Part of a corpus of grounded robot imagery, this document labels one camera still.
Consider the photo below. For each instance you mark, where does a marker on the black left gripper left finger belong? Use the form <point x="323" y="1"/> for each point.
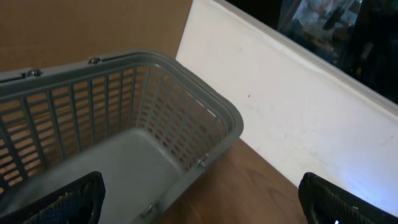
<point x="78" y="202"/>

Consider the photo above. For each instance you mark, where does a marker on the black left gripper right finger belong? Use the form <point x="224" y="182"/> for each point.
<point x="325" y="203"/>

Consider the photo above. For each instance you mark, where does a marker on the grey plastic basket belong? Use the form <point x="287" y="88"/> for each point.
<point x="150" y="126"/>

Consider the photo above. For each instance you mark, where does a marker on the brown cardboard panel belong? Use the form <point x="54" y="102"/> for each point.
<point x="47" y="33"/>

